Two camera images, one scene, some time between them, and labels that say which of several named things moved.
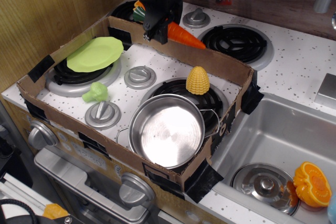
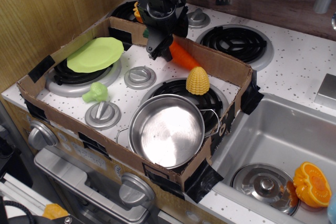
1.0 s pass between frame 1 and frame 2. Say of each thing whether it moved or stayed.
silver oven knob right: stayed
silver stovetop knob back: stayed
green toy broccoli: stayed
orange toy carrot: moved
